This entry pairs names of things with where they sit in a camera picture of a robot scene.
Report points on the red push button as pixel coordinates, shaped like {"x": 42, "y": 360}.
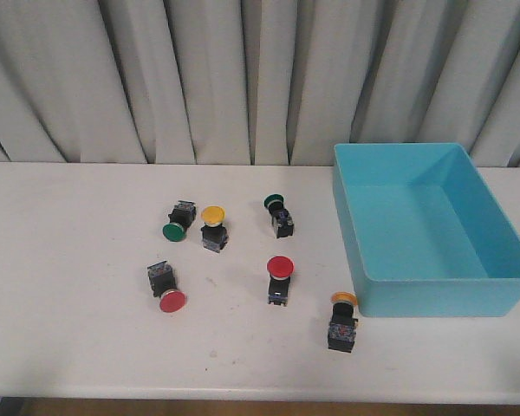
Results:
{"x": 163, "y": 284}
{"x": 280, "y": 269}

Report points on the light blue plastic box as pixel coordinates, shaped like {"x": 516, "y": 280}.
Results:
{"x": 423, "y": 233}

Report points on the green push button centre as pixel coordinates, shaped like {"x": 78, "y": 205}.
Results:
{"x": 281, "y": 220}

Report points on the green push button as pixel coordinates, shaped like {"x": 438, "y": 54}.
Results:
{"x": 281, "y": 220}
{"x": 180, "y": 218}

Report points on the green push button left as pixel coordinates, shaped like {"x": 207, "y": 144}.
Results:
{"x": 180, "y": 218}

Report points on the grey pleated curtain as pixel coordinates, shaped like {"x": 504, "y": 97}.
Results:
{"x": 255, "y": 82}

